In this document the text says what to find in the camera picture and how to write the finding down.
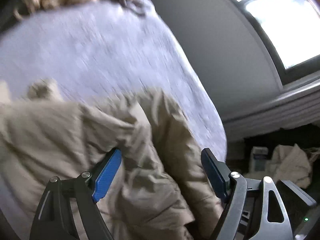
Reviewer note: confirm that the beige crumpled cloth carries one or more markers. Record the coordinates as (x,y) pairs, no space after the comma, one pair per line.
(291,165)

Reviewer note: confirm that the window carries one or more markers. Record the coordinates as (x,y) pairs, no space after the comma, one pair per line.
(287,22)

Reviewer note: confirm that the white box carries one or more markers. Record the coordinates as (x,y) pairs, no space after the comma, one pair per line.
(259,158)

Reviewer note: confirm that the grey window sill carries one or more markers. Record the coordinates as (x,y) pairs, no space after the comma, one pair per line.
(270,112)

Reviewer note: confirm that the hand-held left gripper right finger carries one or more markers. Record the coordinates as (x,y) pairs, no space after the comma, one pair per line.
(213,173)

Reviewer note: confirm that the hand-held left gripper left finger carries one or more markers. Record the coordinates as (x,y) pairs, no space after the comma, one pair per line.
(107,177)

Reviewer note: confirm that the lavender bed blanket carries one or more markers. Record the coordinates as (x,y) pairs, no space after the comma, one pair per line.
(100,50)

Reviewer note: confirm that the beige puffer jacket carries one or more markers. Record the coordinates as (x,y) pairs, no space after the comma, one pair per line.
(62,135)

